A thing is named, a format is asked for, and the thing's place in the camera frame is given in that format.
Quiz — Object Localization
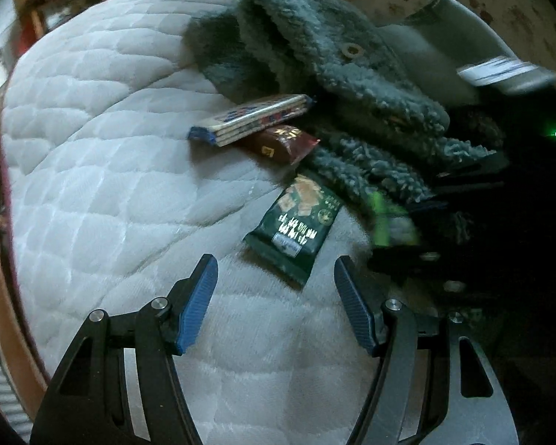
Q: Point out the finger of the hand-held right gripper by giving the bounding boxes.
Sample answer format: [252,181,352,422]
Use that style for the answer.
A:
[405,153,510,216]
[368,245,455,288]

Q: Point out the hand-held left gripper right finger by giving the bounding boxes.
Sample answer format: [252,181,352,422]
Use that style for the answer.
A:
[334,256,520,445]

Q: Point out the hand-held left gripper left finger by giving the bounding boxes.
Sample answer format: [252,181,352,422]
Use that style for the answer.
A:
[30,253,219,445]

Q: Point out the bright green snack packet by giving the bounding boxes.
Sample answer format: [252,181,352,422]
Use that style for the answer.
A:
[371,190,420,247]

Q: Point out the dark green snack packet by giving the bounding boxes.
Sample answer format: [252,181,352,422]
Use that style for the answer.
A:
[243,174,344,288]

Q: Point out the striped rim white box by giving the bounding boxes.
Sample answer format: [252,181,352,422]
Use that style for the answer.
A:
[0,334,34,441]

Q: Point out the grey green cloth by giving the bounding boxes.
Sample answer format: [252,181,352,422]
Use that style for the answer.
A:
[380,0,556,103]

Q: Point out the brown red snack packet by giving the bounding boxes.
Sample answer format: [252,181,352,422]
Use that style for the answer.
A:
[238,125,320,165]

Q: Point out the white quilted mattress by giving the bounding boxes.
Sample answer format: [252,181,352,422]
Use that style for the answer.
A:
[0,0,399,445]

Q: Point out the brown cushioned stool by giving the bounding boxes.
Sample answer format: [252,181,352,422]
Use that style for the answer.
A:
[0,213,52,404]

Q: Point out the blue white snack packet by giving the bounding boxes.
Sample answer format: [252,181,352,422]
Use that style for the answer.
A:
[188,94,317,148]

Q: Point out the green fleece jacket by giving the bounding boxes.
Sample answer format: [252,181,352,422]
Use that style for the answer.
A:
[183,0,506,242]

